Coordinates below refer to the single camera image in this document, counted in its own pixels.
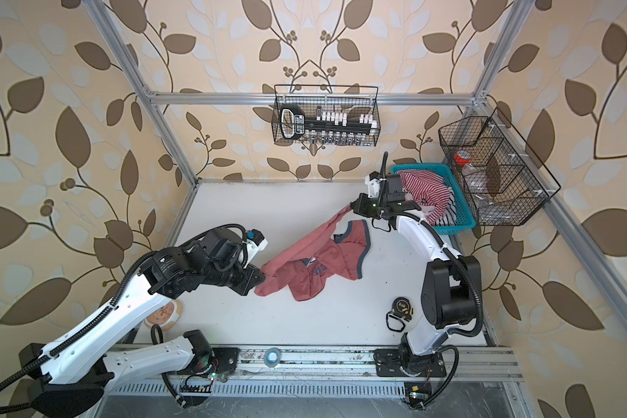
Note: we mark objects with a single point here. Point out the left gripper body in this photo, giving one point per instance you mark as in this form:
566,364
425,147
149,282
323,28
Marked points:
232,275

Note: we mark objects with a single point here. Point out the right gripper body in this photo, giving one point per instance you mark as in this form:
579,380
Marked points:
372,207

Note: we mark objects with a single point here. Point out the red tank top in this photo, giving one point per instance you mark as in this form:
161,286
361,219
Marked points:
305,267

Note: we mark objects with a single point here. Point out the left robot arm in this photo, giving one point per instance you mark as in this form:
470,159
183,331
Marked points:
70,375

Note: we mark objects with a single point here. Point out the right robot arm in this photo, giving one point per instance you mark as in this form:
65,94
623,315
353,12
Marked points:
451,298

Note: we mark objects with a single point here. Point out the red white striped garment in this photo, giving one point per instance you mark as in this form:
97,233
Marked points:
427,189

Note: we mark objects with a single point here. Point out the teal plastic basket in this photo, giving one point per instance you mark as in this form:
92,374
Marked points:
465,219

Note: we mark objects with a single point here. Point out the round blue button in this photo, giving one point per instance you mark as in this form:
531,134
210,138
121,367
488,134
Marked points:
272,357

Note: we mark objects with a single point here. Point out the round tan pad dish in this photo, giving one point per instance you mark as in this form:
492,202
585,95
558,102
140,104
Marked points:
165,317

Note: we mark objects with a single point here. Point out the red capped plastic bottle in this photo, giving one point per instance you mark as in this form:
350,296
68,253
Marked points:
474,177

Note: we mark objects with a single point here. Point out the black socket set tool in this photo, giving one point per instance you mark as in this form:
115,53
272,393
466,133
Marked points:
293,122

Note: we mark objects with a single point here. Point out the black tape measure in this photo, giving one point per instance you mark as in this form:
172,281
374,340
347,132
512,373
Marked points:
400,314

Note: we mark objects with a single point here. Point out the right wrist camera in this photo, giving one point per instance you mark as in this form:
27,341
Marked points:
377,185

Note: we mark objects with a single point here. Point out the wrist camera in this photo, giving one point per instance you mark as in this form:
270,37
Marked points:
255,242
377,185

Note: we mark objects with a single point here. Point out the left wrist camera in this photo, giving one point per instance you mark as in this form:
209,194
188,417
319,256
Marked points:
255,242

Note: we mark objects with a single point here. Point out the back wire basket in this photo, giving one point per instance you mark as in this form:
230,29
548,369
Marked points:
355,98

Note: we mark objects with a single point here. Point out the wire basket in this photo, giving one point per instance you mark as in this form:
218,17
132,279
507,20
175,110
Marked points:
520,183
355,98

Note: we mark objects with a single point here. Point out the right wire basket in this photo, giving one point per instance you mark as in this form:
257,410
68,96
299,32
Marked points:
520,183

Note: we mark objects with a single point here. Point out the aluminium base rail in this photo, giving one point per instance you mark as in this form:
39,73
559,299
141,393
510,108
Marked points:
367,363

